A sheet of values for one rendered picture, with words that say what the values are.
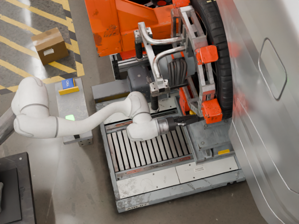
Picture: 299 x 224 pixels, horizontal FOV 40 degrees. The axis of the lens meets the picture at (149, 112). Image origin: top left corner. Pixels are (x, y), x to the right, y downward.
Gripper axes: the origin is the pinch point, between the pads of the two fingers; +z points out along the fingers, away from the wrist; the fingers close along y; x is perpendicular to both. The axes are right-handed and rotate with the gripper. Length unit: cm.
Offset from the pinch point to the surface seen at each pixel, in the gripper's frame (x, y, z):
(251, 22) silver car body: 49, 73, 5
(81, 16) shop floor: 66, -156, -53
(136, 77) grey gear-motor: 20, -53, -27
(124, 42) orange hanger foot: 44, -47, -30
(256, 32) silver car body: 45, 75, 5
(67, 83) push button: 26, -49, -69
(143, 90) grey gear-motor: 12, -50, -24
